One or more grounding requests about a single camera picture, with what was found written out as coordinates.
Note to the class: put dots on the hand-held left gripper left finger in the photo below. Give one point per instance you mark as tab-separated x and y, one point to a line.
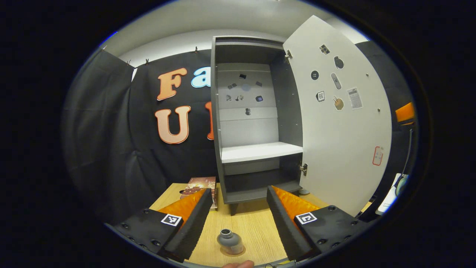
191	229

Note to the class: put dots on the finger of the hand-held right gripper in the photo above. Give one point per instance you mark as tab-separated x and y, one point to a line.
404	112

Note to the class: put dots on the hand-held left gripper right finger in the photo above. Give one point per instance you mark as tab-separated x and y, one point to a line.
284	229

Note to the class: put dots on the silver bottle with pink label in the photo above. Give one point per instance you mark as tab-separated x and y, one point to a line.
228	238

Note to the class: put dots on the round cork coaster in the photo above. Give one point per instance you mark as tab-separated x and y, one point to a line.
243	251

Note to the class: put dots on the white cabinet door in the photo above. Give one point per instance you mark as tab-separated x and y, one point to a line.
342	130

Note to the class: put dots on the metal door hinge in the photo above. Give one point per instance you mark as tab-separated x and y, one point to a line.
304	169
288	56

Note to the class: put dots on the white cabinet shelf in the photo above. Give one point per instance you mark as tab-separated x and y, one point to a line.
260	152

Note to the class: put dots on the white flat panel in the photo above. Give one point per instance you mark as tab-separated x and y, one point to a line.
388	199

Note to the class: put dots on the black backdrop cloth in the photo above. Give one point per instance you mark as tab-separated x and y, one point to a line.
111	130

